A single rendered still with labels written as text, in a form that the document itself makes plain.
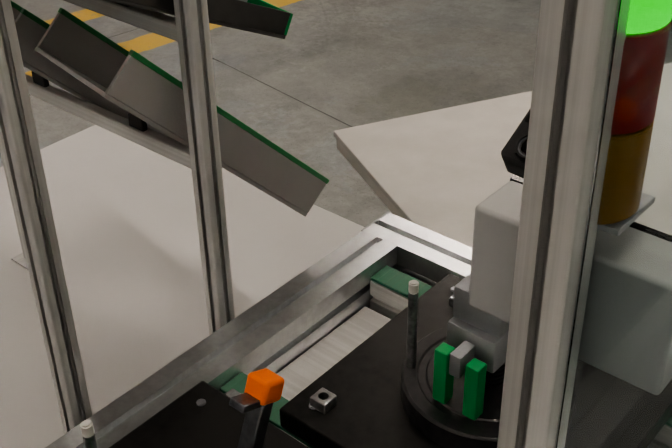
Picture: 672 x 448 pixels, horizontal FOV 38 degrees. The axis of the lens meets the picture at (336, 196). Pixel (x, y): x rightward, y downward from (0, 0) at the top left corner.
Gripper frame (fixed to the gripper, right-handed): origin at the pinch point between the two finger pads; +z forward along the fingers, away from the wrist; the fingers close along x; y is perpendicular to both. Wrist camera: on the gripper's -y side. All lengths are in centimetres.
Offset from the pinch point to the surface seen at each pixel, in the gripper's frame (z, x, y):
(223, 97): 98, 202, 139
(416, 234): 2.6, 13.4, -5.1
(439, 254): 2.6, 9.5, -6.6
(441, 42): 98, 170, 228
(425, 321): 1.6, 3.6, -17.1
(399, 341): 1.6, 3.7, -20.8
